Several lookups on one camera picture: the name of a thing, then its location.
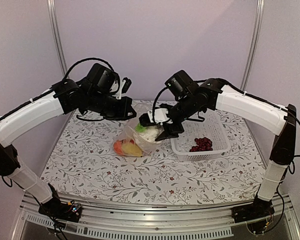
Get right aluminium frame post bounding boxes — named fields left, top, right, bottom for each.
left=240, top=0, right=265, bottom=91

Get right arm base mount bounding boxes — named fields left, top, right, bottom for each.
left=231, top=196, right=275, bottom=235

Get white toy cauliflower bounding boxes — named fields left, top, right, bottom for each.
left=134, top=123, right=163, bottom=144

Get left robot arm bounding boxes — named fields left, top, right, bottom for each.
left=0, top=62, right=137, bottom=217

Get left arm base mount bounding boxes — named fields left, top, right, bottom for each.
left=38, top=183, right=83, bottom=223

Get orange toy pumpkin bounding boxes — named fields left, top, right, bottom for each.
left=113, top=140, right=125, bottom=156

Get front aluminium rail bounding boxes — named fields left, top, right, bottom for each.
left=9, top=194, right=300, bottom=240

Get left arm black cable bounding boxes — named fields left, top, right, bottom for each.
left=63, top=57, right=115, bottom=81

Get white plastic basket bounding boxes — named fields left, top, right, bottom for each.
left=170, top=110, right=231, bottom=161

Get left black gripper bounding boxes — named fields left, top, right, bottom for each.
left=86, top=90, right=137, bottom=121

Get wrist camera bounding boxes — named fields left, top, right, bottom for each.
left=138, top=108, right=171, bottom=127
left=114, top=77, right=132, bottom=100

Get left aluminium frame post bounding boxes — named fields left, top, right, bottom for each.
left=46, top=0, right=68, bottom=76

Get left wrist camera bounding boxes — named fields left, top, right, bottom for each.
left=114, top=77, right=132, bottom=100

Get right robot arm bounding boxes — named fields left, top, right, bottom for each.
left=148, top=70, right=297, bottom=218

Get clear zip top bag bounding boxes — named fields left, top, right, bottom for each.
left=113, top=102, right=164, bottom=158

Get dark red toy grapes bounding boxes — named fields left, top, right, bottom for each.
left=189, top=137, right=213, bottom=152

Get aluminium frame post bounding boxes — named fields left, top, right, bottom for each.
left=46, top=0, right=68, bottom=76
left=240, top=0, right=265, bottom=91

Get floral table mat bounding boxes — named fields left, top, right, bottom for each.
left=41, top=111, right=265, bottom=205

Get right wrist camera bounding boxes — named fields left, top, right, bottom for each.
left=138, top=108, right=171, bottom=127

